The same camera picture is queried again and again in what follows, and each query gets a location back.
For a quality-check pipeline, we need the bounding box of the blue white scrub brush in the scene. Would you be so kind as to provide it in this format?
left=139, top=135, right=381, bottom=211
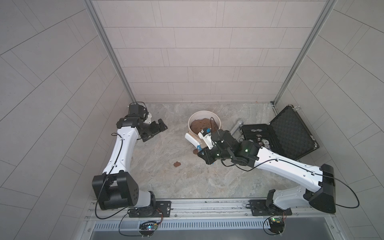
left=185, top=133, right=202, bottom=151

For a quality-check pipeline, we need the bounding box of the cream ceramic pot with soil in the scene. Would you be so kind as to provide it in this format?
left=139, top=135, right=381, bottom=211
left=188, top=111, right=221, bottom=143

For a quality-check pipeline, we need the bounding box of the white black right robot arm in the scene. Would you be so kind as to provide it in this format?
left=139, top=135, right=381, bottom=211
left=198, top=128, right=336, bottom=214

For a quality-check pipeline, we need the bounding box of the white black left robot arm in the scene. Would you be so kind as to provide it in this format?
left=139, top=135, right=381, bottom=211
left=92, top=102, right=168, bottom=210

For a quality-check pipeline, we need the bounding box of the grey metal cylinder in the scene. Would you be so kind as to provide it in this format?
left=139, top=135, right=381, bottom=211
left=230, top=120, right=244, bottom=136

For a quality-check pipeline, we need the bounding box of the open black foam-lined case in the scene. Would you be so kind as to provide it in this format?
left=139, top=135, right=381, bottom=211
left=240, top=105, right=319, bottom=161

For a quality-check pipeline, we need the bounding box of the right green circuit board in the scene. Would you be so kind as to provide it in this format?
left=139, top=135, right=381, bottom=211
left=269, top=217, right=286, bottom=235

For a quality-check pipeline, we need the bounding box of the green circuit board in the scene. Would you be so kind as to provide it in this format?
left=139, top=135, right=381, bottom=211
left=139, top=221, right=159, bottom=236
left=269, top=217, right=286, bottom=235

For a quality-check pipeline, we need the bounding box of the left green circuit board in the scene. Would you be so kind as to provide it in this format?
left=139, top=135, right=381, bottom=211
left=139, top=221, right=159, bottom=236

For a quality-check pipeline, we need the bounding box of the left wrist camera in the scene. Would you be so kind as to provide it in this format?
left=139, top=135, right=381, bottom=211
left=144, top=113, right=152, bottom=124

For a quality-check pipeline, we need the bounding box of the aluminium rail frame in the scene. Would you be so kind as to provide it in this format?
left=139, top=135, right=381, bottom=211
left=83, top=196, right=334, bottom=223

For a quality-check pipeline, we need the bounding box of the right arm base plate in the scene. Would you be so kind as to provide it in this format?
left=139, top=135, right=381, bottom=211
left=246, top=200, right=293, bottom=217

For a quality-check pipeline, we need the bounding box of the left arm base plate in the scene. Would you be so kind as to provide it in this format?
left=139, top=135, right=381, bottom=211
left=128, top=201, right=172, bottom=218

